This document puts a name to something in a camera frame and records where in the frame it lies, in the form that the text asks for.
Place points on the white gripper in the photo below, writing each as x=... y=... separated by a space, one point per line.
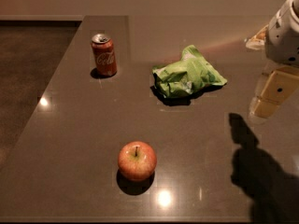
x=282 y=37

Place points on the red yellow apple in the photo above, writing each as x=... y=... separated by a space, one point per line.
x=137 y=161

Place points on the red cola can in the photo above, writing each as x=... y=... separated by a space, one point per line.
x=104 y=55

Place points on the green rice chip bag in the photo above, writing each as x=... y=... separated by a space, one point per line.
x=186 y=77

